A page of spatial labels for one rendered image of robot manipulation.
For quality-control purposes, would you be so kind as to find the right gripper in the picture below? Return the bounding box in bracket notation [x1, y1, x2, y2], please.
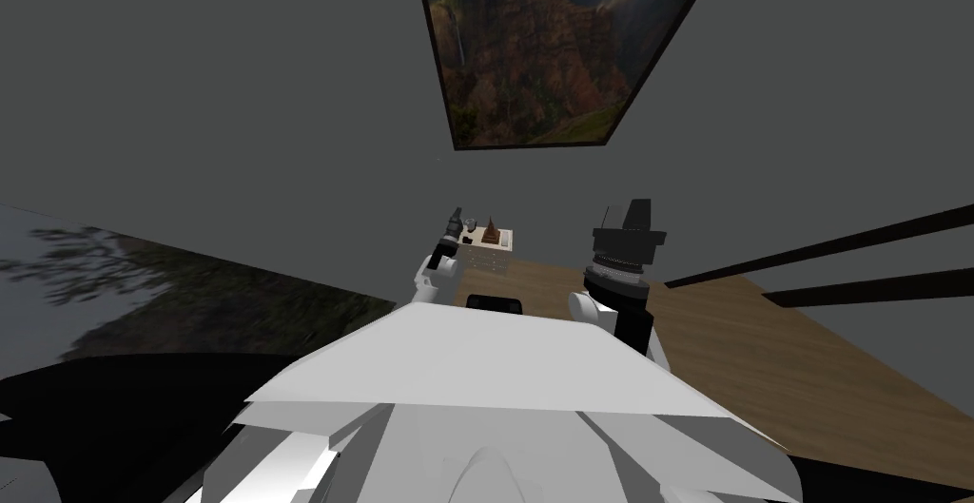
[591, 198, 669, 266]

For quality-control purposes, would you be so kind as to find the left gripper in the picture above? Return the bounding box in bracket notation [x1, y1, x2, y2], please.
[442, 206, 465, 256]

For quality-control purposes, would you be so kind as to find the framed mountain landscape picture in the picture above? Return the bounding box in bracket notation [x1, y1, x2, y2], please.
[412, 0, 725, 152]

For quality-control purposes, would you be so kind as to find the small white drawer cabinet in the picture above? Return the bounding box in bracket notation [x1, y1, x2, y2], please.
[456, 216, 515, 277]

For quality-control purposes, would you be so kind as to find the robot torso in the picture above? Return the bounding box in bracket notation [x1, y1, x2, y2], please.
[163, 294, 802, 503]

